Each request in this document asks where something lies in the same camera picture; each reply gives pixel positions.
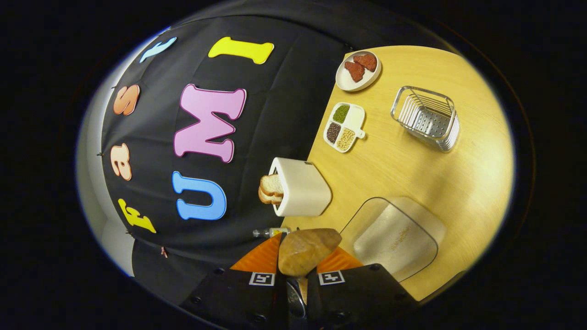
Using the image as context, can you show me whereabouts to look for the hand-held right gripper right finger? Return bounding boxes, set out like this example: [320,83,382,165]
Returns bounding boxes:
[306,247,419,328]

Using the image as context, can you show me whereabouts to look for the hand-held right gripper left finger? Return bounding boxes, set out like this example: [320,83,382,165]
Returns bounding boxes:
[180,232,289,330]

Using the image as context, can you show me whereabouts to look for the clear rectangular rice container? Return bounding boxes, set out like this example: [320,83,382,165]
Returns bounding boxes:
[338,197,447,282]

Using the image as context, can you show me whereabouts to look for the wooden spoon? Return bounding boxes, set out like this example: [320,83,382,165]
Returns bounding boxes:
[278,228,343,303]

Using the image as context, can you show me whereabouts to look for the metal wire chopstick holder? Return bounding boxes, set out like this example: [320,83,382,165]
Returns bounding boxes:
[390,85,460,153]

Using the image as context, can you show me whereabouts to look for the small glass bottle yellow label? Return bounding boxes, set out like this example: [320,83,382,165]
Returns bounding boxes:
[252,227,292,238]

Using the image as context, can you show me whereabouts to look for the white toaster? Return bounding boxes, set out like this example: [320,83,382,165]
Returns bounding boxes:
[268,157,332,217]

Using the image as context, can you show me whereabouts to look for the yellow soybeans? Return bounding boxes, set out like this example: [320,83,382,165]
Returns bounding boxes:
[337,128,356,151]

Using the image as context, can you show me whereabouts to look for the white divided dish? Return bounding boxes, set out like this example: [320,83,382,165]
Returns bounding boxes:
[323,102,366,154]

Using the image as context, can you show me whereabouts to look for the black backdrop cloth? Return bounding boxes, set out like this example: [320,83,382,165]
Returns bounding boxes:
[99,16,356,305]

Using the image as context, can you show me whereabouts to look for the white round plate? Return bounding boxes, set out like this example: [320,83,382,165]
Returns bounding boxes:
[335,50,382,92]

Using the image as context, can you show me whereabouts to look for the red meat piece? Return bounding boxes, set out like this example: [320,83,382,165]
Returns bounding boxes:
[353,53,378,72]
[344,61,366,83]

